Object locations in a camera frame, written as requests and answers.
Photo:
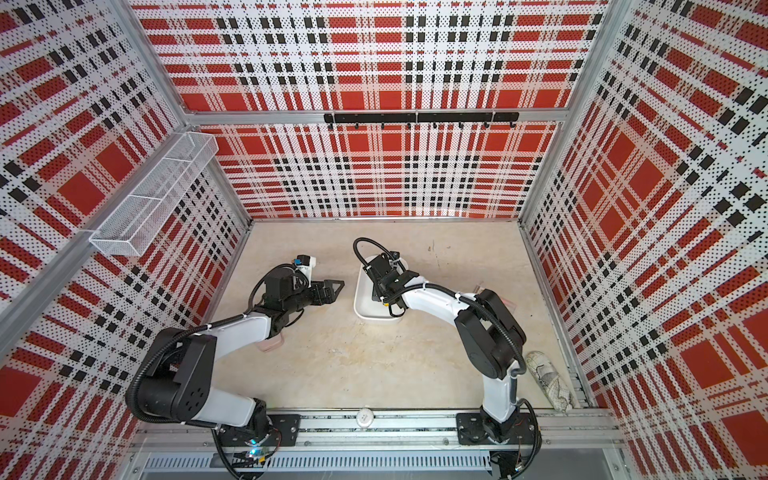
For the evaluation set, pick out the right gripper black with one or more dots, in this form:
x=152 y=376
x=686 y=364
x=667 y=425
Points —
x=377 y=294

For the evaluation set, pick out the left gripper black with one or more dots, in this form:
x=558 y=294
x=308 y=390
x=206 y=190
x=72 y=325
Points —
x=329 y=297

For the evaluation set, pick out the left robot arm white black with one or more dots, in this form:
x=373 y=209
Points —
x=174 y=382

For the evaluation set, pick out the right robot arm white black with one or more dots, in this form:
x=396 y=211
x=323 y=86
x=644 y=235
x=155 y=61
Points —
x=491 y=337

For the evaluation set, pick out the white plastic bin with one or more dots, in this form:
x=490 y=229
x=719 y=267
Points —
x=367 y=305

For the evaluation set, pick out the small white round knob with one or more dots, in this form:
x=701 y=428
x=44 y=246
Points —
x=365 y=418

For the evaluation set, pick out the crumpled white cloth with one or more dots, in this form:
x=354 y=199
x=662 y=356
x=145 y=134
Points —
x=550 y=381

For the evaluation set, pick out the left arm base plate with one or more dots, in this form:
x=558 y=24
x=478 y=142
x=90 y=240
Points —
x=273 y=430

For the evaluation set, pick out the black hook rail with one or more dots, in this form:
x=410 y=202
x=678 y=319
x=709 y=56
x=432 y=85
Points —
x=357 y=119

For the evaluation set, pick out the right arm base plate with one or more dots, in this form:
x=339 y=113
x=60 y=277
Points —
x=495 y=429

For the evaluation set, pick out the white wire mesh basket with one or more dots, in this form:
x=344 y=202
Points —
x=135 y=223

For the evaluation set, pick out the aluminium front rail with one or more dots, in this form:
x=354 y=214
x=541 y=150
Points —
x=434 y=429

